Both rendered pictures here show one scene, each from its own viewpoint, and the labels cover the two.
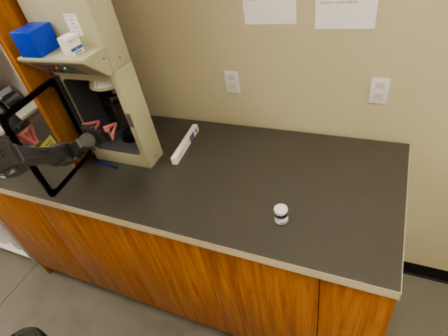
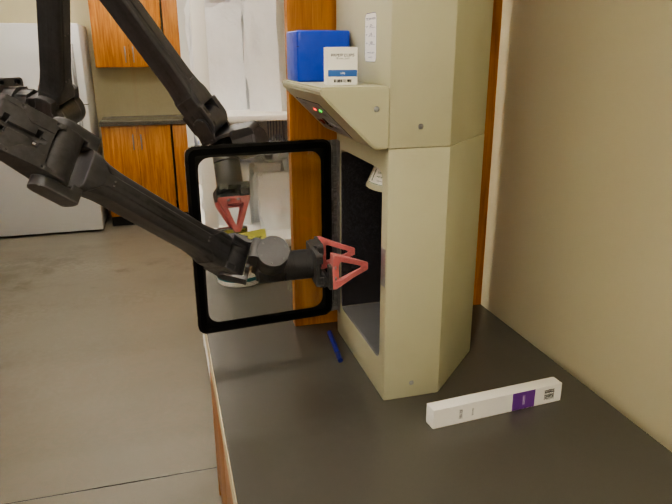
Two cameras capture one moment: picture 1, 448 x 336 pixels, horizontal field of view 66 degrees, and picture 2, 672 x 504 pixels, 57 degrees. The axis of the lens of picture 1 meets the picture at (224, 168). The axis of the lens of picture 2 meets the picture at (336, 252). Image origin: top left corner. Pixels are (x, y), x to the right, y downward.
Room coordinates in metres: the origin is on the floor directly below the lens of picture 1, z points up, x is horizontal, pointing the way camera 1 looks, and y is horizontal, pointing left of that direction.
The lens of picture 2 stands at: (0.45, -0.32, 1.56)
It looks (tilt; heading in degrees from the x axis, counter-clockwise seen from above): 18 degrees down; 44
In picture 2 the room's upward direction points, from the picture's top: straight up
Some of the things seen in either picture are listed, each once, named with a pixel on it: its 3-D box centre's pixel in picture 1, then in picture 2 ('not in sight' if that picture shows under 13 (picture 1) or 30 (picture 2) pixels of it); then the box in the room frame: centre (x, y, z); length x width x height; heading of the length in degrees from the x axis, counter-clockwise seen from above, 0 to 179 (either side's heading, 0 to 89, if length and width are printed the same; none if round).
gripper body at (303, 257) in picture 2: (89, 139); (301, 264); (1.21, 0.51, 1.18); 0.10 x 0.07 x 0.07; 57
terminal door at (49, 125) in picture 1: (52, 139); (264, 237); (1.25, 0.66, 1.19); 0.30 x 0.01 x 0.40; 155
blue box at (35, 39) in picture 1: (35, 39); (317, 56); (1.32, 0.56, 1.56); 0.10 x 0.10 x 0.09; 59
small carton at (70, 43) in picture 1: (71, 44); (340, 65); (1.24, 0.43, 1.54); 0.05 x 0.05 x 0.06; 52
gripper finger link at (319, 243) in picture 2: (95, 127); (333, 255); (1.29, 0.50, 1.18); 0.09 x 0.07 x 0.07; 147
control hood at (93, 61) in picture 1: (65, 65); (329, 110); (1.27, 0.49, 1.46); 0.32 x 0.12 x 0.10; 59
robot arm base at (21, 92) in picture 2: not in sight; (21, 104); (1.00, 1.21, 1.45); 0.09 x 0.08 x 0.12; 28
